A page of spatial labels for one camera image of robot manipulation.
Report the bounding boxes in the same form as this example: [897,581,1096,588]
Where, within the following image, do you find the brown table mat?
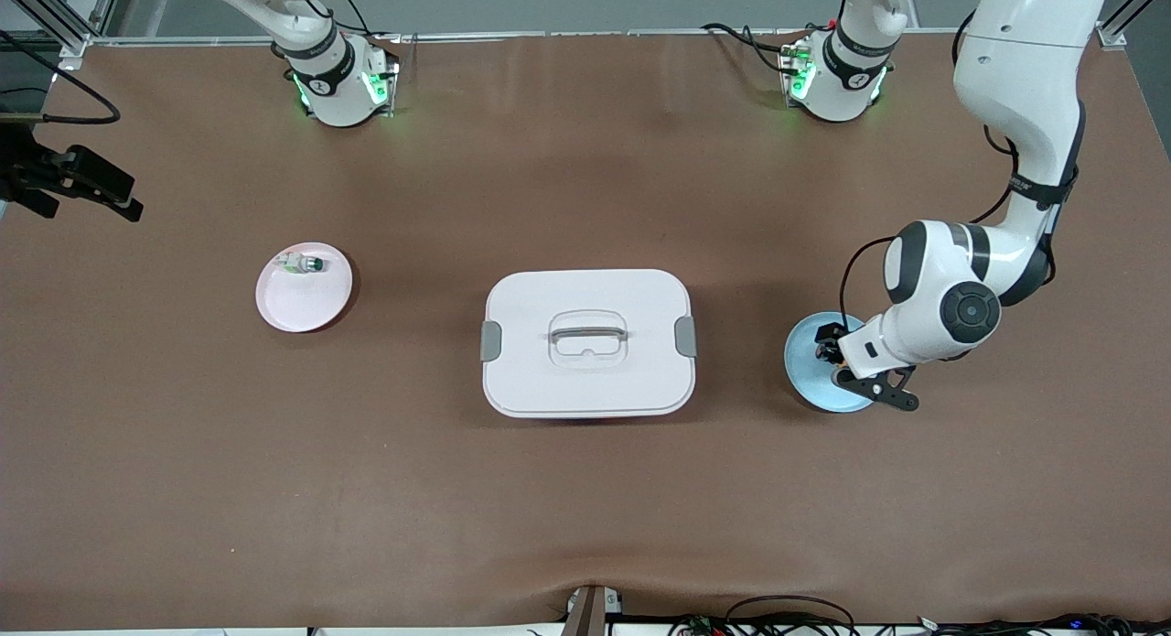
[0,34,1171,630]

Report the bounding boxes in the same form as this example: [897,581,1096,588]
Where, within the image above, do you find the black cable bundle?
[668,595,1171,636]

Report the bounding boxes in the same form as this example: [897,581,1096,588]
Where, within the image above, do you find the light blue round plate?
[784,312,888,414]

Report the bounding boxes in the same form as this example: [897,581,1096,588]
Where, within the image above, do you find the white round plate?
[255,243,354,333]

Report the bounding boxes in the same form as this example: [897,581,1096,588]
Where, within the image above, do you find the grey metal mount bracket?
[560,584,625,636]

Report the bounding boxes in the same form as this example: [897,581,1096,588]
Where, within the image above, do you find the black base cables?
[311,0,403,44]
[703,21,797,77]

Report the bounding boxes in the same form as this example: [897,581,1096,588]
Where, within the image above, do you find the aluminium frame post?
[1098,0,1171,49]
[0,0,124,70]

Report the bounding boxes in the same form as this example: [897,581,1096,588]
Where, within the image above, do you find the black left base cables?
[703,21,797,77]

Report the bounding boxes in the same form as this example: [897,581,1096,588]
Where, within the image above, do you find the black right base cables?
[311,0,403,44]

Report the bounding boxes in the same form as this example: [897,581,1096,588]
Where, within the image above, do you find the silver table edge rail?
[87,27,1112,49]

